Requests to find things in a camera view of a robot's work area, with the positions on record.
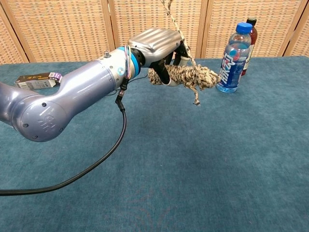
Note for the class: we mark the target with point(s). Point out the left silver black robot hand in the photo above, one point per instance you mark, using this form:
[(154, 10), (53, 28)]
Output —
[(157, 42)]

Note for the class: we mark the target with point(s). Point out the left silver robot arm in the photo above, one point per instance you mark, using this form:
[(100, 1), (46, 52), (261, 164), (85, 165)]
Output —
[(84, 87)]

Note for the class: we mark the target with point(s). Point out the woven folding screen panel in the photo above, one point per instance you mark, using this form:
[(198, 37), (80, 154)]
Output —
[(301, 43), (7, 48), (144, 17), (272, 24), (60, 29)]

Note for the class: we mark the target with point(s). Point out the blue sports drink bottle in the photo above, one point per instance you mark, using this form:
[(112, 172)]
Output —
[(233, 70)]

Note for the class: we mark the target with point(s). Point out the dark brown black-capped bottle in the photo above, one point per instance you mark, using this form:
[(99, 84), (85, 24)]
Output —
[(253, 33)]

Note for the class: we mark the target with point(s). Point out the small open cardboard box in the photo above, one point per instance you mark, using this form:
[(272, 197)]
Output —
[(33, 82)]

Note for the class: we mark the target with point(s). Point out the blue table cloth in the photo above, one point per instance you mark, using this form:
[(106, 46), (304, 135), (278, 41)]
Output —
[(193, 169)]

